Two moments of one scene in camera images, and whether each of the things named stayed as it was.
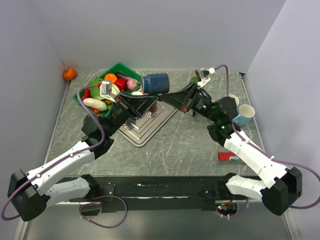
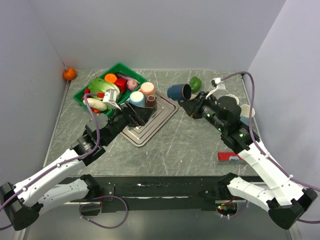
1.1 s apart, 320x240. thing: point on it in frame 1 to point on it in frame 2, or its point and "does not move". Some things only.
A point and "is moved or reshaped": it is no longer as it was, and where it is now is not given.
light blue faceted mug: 246,112 does not move
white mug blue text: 236,99 does not move
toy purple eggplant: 127,77 does not move
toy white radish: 95,103 does not move
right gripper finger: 180,99 to 191,106
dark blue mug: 155,84 is moved or reshaped
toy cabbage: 95,91 does not move
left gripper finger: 139,104 to 143,113
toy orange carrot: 110,77 does not move
